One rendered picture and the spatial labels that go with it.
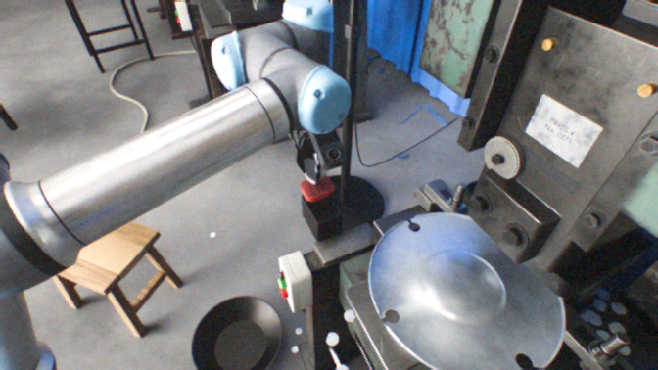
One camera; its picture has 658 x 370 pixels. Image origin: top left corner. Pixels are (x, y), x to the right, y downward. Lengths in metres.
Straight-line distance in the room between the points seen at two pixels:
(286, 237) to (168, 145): 1.28
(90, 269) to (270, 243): 0.67
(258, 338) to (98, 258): 0.59
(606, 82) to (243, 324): 1.29
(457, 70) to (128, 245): 1.14
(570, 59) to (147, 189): 0.44
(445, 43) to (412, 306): 0.37
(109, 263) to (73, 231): 0.93
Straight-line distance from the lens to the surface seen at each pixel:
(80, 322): 1.69
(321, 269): 0.82
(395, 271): 0.62
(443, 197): 0.79
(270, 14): 1.92
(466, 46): 0.48
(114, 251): 1.37
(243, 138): 0.41
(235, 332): 1.46
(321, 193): 0.77
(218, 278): 1.58
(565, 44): 0.46
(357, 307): 0.59
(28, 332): 0.72
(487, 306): 0.62
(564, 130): 0.47
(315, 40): 0.59
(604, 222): 0.43
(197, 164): 0.41
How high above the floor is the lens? 1.30
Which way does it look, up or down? 44 degrees down
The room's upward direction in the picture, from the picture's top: straight up
